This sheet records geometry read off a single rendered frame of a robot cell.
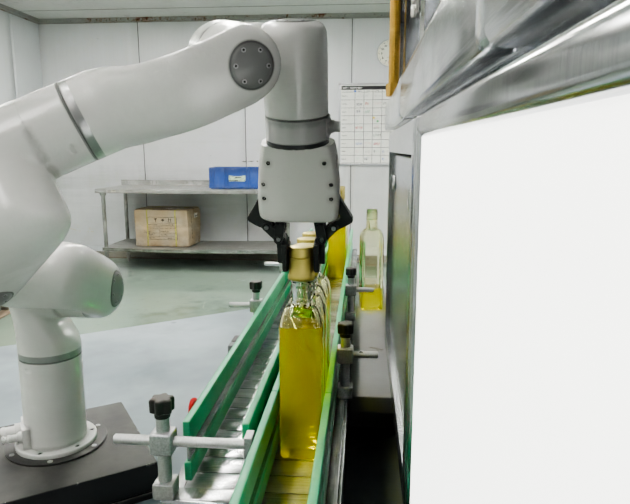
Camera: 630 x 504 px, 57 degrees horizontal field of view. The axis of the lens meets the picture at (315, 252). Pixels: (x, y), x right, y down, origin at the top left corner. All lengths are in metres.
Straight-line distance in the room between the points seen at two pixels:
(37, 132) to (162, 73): 0.13
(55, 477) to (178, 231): 5.42
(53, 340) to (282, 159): 0.49
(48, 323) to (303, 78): 0.57
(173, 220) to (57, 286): 5.51
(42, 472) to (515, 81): 0.94
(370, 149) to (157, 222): 2.47
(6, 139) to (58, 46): 6.93
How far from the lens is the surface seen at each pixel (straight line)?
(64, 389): 1.02
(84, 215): 7.41
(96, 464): 1.01
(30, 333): 0.99
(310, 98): 0.66
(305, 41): 0.65
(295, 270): 0.75
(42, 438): 1.05
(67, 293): 0.84
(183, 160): 6.91
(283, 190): 0.70
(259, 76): 0.59
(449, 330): 0.29
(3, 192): 0.59
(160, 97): 0.58
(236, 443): 0.71
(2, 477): 1.03
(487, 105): 0.20
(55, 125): 0.61
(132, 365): 1.57
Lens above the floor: 1.30
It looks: 10 degrees down
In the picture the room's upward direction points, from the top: straight up
